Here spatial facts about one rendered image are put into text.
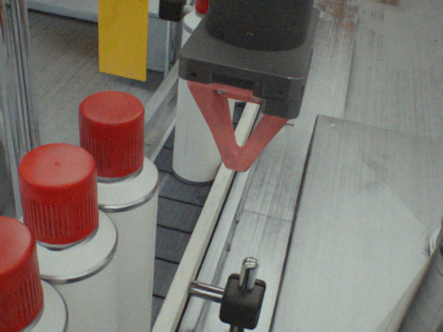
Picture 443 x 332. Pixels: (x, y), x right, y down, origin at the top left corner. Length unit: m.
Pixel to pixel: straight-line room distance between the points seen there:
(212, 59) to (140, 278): 0.14
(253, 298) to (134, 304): 0.10
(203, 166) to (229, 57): 0.27
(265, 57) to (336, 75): 0.63
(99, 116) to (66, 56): 0.61
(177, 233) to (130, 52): 0.21
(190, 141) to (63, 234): 0.29
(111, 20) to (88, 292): 0.16
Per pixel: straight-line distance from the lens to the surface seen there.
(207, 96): 0.34
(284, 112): 0.30
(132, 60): 0.36
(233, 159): 0.38
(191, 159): 0.55
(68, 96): 0.80
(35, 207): 0.26
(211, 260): 0.50
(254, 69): 0.29
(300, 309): 0.48
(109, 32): 0.35
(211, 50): 0.31
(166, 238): 0.51
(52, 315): 0.25
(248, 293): 0.43
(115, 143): 0.29
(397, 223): 0.59
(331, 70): 0.94
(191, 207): 0.55
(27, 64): 0.39
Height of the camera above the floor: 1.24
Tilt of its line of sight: 37 degrees down
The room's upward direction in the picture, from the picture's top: 8 degrees clockwise
